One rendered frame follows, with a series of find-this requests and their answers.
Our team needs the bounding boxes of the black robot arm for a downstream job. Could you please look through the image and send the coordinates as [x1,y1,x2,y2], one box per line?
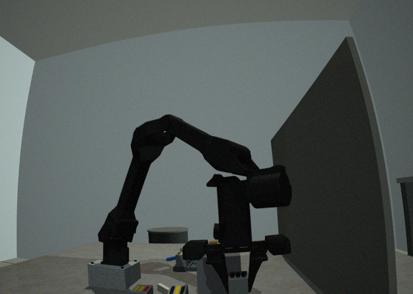
[98,115,292,266]

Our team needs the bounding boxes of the grey flat panel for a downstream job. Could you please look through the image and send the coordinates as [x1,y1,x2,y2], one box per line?
[271,36,397,294]

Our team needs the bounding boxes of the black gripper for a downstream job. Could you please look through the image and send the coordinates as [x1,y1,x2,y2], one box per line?
[183,209,291,293]

